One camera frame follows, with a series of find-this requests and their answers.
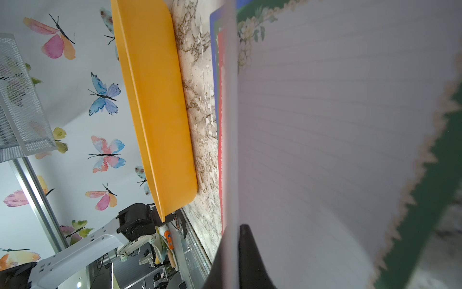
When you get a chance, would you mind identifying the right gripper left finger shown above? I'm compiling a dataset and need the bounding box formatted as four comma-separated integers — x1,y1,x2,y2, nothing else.
202,249,223,289

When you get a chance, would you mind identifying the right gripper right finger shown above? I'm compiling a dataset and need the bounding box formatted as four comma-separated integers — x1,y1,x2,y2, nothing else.
238,224,276,289

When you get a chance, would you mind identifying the green floral stationery paper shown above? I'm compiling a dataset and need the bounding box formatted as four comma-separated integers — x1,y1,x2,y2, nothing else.
236,1,462,289

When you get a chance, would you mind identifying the red stationery paper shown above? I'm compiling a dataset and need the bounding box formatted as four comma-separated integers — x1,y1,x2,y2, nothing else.
219,1,239,289

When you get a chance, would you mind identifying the yellow plastic storage tray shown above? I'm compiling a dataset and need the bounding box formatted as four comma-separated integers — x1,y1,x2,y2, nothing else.
111,1,198,220

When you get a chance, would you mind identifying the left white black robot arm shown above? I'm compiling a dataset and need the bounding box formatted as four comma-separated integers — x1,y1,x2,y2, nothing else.
1,203,176,289

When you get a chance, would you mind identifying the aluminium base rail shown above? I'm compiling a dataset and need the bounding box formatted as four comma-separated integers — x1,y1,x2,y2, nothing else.
168,209,212,289

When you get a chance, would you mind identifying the white mesh wall basket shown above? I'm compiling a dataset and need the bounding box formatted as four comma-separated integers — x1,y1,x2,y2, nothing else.
1,33,57,163

